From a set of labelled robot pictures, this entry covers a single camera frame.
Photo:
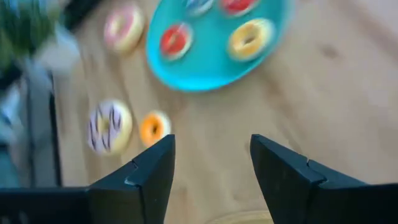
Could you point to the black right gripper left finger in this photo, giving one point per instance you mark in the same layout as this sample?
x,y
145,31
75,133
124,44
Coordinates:
x,y
140,193

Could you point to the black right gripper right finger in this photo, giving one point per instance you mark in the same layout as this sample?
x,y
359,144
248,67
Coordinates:
x,y
292,193

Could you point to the purple iced donut dark stripes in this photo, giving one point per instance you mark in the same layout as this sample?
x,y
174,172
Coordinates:
x,y
119,130

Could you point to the red iced donut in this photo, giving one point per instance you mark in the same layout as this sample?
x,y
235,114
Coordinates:
x,y
172,48
237,5

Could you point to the yellow iced donut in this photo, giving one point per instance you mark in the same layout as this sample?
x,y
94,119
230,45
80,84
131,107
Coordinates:
x,y
239,49

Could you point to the pink iced donut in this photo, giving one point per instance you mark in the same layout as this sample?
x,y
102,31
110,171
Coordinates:
x,y
127,37

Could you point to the blue striped iced donut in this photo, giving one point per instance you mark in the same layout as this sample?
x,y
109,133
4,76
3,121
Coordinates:
x,y
199,6

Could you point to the small orange iced donut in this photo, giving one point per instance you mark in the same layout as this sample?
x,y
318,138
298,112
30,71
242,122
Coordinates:
x,y
146,130

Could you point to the bright teal plate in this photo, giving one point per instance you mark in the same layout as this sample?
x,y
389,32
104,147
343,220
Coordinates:
x,y
208,68

